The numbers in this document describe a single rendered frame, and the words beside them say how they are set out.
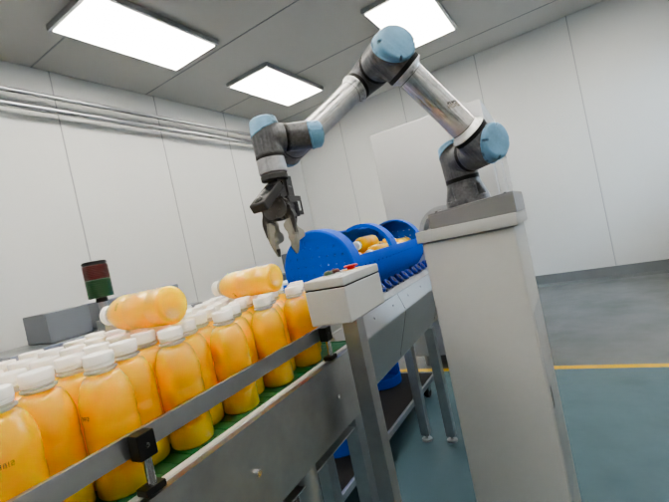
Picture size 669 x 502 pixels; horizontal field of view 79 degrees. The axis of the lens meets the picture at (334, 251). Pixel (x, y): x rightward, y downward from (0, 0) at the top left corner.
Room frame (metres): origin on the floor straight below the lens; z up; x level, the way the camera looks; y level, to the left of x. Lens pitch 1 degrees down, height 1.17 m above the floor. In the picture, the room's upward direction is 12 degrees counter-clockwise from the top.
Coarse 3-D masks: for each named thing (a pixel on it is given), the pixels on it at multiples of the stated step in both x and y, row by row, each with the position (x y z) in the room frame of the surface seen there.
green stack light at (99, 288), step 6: (90, 282) 1.07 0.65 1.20; (96, 282) 1.07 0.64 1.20; (102, 282) 1.08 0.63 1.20; (108, 282) 1.10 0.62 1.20; (90, 288) 1.07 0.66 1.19; (96, 288) 1.07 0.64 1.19; (102, 288) 1.08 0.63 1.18; (108, 288) 1.09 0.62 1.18; (90, 294) 1.07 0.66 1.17; (96, 294) 1.07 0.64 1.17; (102, 294) 1.08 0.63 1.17; (108, 294) 1.09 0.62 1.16
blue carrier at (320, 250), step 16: (368, 224) 1.74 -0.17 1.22; (384, 224) 2.19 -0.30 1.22; (400, 224) 2.15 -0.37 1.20; (304, 240) 1.43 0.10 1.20; (320, 240) 1.40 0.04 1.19; (336, 240) 1.37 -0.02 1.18; (352, 240) 1.96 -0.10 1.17; (416, 240) 2.01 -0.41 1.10; (288, 256) 1.47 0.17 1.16; (304, 256) 1.43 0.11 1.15; (320, 256) 1.40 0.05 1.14; (336, 256) 1.37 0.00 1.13; (352, 256) 1.36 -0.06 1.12; (368, 256) 1.47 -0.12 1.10; (384, 256) 1.60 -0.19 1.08; (400, 256) 1.78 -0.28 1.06; (416, 256) 2.02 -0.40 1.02; (288, 272) 1.47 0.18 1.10; (304, 272) 1.44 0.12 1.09; (320, 272) 1.41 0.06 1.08; (384, 272) 1.63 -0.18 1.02
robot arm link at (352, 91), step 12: (360, 72) 1.28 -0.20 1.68; (348, 84) 1.28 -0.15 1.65; (360, 84) 1.28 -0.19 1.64; (372, 84) 1.29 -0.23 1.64; (336, 96) 1.26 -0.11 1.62; (348, 96) 1.27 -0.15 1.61; (360, 96) 1.30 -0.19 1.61; (324, 108) 1.24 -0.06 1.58; (336, 108) 1.25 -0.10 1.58; (348, 108) 1.28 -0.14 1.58; (312, 120) 1.22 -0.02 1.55; (324, 120) 1.23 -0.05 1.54; (336, 120) 1.26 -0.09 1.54; (288, 156) 1.17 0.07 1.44
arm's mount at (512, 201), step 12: (504, 192) 1.25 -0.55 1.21; (516, 192) 1.30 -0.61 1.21; (468, 204) 1.29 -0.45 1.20; (480, 204) 1.27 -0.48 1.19; (492, 204) 1.25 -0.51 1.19; (504, 204) 1.23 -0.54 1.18; (516, 204) 1.23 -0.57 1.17; (432, 216) 1.35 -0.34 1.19; (444, 216) 1.33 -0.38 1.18; (456, 216) 1.31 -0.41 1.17; (468, 216) 1.29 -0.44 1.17; (480, 216) 1.27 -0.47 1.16; (492, 216) 1.25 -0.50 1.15; (432, 228) 1.35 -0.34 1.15
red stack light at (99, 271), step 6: (96, 264) 1.08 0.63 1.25; (102, 264) 1.09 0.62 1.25; (84, 270) 1.07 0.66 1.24; (90, 270) 1.07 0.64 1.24; (96, 270) 1.08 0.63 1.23; (102, 270) 1.09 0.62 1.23; (108, 270) 1.10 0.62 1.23; (84, 276) 1.08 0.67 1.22; (90, 276) 1.07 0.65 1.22; (96, 276) 1.07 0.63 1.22; (102, 276) 1.08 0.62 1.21; (108, 276) 1.10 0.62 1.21
